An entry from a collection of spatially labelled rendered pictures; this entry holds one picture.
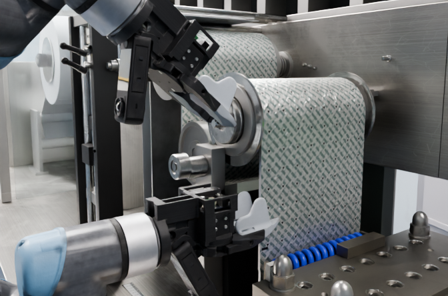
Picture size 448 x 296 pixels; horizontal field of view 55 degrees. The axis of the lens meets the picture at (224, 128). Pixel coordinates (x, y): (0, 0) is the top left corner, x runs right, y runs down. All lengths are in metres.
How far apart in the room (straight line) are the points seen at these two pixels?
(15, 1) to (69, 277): 0.30
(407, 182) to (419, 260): 2.19
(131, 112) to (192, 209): 0.15
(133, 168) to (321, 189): 0.75
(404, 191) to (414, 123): 2.15
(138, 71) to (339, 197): 0.42
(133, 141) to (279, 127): 0.75
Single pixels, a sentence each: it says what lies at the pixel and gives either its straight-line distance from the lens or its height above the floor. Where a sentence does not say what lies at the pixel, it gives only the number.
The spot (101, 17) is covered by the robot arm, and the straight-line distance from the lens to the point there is 0.54.
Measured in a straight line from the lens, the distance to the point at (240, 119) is 0.64.
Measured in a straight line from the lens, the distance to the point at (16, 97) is 1.54.
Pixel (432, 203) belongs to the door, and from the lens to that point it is 2.77.
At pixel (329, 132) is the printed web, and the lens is 0.74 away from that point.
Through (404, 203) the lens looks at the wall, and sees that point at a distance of 3.01.
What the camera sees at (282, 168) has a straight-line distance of 0.67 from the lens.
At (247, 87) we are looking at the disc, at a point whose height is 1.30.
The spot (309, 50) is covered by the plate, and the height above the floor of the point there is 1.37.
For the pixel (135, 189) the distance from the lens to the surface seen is 1.37.
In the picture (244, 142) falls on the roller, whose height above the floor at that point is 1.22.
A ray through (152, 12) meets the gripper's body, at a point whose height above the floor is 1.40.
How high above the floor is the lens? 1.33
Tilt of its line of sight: 8 degrees down
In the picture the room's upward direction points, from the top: straight up
